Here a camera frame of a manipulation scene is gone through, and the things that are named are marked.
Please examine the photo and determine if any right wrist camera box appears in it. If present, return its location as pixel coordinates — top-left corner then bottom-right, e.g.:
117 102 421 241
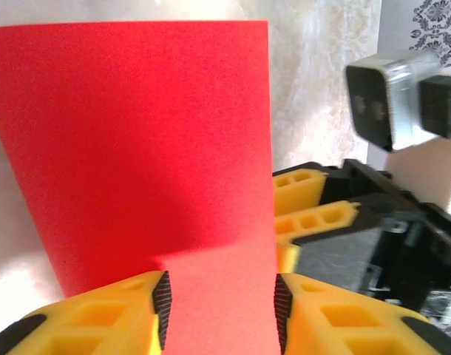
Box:
345 51 444 153

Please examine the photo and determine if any red paper sheet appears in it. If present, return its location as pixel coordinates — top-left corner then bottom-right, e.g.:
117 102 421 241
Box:
0 20 280 355

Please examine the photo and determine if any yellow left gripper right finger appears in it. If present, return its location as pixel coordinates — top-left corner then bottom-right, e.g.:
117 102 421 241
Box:
275 272 451 355

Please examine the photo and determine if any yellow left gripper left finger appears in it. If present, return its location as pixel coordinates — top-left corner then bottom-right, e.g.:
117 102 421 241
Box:
0 271 173 355

